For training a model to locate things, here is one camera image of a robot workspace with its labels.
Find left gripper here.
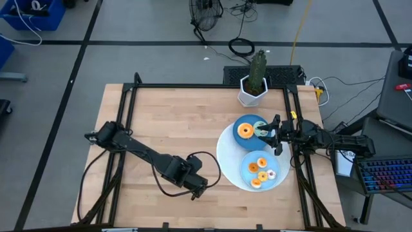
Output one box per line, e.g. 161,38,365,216
173,155,209,201

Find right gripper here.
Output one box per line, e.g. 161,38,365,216
256,113,305,157

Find mint iced striped donut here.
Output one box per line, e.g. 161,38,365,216
252,121,270,137

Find large white iced donut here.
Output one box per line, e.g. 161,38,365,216
237,122,255,140

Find dark blue plate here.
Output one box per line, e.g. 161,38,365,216
232,113,274,151

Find white hexagonal plant pot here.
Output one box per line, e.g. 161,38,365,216
237,74,269,108

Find white round placemat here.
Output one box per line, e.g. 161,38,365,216
216,121,292,193

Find light blue plate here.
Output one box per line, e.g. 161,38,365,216
240,150,281,191

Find black computer tower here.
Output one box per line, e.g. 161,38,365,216
223,65,305,86

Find tall green cactus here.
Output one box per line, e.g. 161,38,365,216
247,48,268,95

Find white paper sheet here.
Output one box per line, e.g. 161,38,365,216
334,150,359,177

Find backlit rainbow keyboard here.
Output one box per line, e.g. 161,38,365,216
356,155,412,195

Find dark grey desk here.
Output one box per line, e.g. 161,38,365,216
353,50,412,226

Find black floor fan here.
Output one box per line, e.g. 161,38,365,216
188,0,224,45

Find black desk device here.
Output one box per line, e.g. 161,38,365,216
398,44,412,80

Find blue plastic bin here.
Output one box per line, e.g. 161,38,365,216
0,0,67,32
0,34,15,70

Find black aluminium table frame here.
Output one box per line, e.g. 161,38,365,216
72,72,347,232

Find coiled black cable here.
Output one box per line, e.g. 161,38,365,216
227,0,256,58

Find long yellow cable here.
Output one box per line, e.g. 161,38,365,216
288,0,314,66

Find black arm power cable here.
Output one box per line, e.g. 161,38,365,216
76,150,110,223

